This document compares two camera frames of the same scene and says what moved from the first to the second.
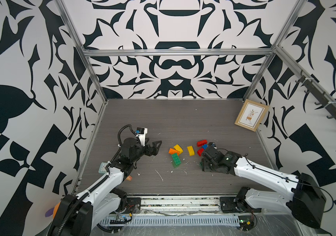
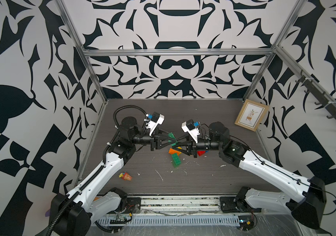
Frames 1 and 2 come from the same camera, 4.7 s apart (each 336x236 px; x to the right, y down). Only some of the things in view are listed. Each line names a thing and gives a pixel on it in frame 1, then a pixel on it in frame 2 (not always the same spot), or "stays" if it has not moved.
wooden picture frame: (251, 115) stays
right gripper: (203, 164) to (191, 147)
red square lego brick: (200, 151) stays
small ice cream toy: (129, 178) stays
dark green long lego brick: (176, 160) stays
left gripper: (154, 150) to (155, 142)
